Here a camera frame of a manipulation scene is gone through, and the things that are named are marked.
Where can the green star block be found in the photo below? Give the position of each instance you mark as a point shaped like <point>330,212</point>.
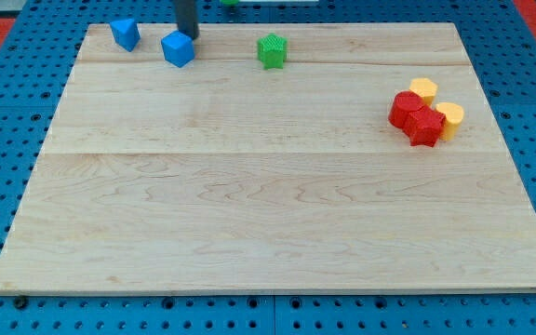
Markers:
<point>272,50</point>

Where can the wooden board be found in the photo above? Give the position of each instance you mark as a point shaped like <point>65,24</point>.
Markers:
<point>222,178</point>

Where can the yellow heart block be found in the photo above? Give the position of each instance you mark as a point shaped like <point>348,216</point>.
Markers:
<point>454,114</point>

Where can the yellow hexagon block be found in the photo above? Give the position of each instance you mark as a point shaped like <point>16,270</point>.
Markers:
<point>425,88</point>

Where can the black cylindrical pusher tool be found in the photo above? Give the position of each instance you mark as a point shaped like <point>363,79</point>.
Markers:
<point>186,17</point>

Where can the red cylinder block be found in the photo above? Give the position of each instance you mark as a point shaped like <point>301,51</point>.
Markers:
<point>404,103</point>

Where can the red star block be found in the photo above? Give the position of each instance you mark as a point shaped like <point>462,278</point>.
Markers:
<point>424,126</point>

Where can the blue triangle block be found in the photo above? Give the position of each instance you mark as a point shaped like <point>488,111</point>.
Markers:
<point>126,33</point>

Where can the blue cube block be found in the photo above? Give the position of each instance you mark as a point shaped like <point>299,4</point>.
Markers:
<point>178,48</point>

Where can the green block at top edge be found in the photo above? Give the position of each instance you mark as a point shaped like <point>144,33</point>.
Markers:
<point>229,3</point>

